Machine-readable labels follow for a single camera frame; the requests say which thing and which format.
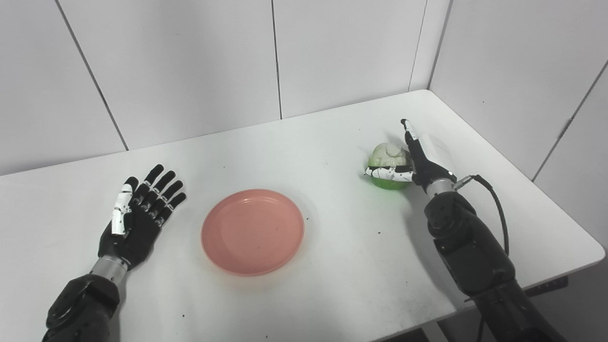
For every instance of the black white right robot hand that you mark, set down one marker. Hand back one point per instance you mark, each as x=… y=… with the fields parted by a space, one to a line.
x=434 y=159

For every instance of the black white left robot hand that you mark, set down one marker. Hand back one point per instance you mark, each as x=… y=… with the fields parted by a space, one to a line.
x=137 y=232

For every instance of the green white toy cabbage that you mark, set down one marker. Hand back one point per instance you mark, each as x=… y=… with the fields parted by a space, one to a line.
x=387 y=154

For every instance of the pink round plate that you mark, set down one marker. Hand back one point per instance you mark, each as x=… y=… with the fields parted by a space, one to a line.
x=252 y=232

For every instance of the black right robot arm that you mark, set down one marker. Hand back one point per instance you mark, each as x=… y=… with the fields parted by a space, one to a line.
x=470 y=247

